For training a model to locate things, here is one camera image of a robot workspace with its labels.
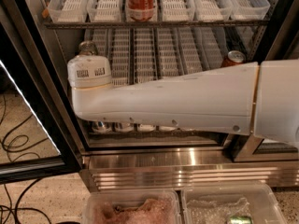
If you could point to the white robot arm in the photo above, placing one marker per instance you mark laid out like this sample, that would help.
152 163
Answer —
251 98

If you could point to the blue silver can bottom shelf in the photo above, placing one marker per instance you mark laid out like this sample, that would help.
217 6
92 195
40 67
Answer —
100 127

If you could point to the stainless steel fridge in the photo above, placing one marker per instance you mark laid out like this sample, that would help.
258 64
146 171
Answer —
182 37

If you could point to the rear silver soda can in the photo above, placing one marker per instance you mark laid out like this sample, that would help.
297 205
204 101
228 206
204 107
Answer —
87 47

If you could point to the red coca-cola can middle shelf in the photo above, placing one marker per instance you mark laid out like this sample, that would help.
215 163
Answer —
233 57

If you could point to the red coca-cola can shelf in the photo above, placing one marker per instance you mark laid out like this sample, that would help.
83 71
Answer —
233 57
140 10

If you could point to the red coca-cola can top shelf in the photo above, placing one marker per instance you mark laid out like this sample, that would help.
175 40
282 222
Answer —
140 10

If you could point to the open glass fridge door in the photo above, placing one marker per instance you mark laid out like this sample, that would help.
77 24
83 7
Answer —
35 142

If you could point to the green can in bin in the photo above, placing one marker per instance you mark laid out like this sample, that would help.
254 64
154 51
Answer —
239 220

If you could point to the brown bottle white cap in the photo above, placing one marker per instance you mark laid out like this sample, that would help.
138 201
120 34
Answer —
124 127

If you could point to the left clear plastic bin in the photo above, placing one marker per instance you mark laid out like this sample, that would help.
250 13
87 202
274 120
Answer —
134 206

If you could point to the clear plastic bin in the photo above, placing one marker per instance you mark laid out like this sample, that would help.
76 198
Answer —
214 203
134 206

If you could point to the right clear plastic bin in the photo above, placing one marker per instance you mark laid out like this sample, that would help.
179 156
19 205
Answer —
214 203

